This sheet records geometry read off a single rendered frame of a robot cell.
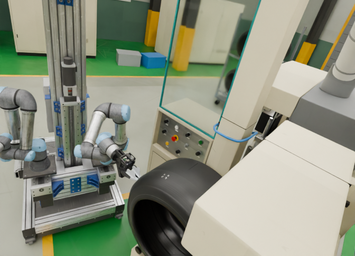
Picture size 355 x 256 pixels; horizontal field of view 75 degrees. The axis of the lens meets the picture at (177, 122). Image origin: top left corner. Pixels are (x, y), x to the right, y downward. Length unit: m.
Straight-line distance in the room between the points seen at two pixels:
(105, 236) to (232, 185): 2.08
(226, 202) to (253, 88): 0.61
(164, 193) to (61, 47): 1.27
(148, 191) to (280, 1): 0.88
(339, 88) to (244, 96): 0.61
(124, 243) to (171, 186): 1.59
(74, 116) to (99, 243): 1.20
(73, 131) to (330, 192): 1.83
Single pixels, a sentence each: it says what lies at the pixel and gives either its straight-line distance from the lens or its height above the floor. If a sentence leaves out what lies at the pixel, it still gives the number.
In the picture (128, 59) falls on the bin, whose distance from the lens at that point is 6.60.
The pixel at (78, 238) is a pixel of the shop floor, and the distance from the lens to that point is 2.54.
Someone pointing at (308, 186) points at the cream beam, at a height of 1.78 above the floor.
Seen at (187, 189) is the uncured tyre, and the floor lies 1.47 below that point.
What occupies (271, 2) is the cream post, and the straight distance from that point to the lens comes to 0.99.
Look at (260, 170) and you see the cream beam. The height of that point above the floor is 1.78.
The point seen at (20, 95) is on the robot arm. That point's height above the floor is 1.34.
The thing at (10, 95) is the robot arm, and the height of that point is 1.34.
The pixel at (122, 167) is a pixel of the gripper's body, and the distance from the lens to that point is 1.31.
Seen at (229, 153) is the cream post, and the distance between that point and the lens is 1.16.
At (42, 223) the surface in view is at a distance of 2.43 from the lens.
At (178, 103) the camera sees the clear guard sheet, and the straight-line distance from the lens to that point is 1.76.
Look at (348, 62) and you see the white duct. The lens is 1.39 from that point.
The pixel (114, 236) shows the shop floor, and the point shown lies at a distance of 2.53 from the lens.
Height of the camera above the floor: 2.14
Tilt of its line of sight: 30 degrees down
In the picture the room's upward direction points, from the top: 13 degrees clockwise
